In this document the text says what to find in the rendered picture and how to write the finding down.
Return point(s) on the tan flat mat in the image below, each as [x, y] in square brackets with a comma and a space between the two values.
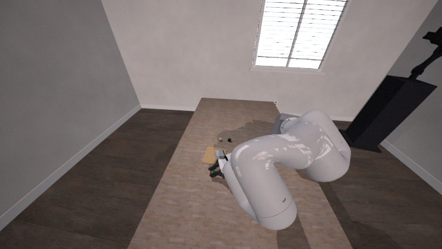
[209, 155]

